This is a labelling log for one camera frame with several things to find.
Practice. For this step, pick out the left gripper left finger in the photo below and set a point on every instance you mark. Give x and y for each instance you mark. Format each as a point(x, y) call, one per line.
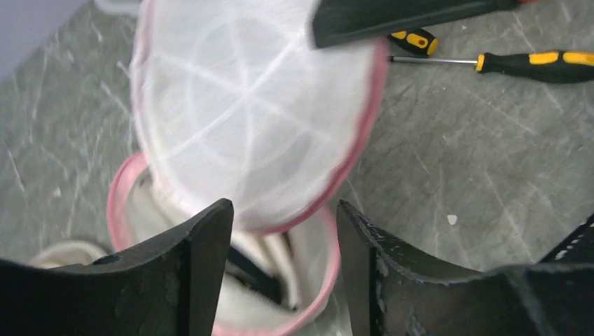
point(166, 285)

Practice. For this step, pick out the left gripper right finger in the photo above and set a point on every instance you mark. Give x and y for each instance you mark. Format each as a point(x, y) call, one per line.
point(393, 288)

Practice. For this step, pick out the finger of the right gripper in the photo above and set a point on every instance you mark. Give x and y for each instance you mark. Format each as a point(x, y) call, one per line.
point(344, 21)

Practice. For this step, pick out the white black bra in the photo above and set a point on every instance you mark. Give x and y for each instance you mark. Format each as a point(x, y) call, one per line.
point(265, 266)

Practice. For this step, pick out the white mesh laundry bag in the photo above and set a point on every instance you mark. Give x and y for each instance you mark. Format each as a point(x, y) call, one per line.
point(69, 252)

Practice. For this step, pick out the black yellow short screwdriver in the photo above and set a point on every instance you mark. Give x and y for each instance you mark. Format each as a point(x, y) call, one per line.
point(419, 42)

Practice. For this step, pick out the long yellow black screwdriver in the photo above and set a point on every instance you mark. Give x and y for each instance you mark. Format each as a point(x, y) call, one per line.
point(556, 66)

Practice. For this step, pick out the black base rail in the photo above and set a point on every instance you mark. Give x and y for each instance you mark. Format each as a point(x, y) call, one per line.
point(577, 247)

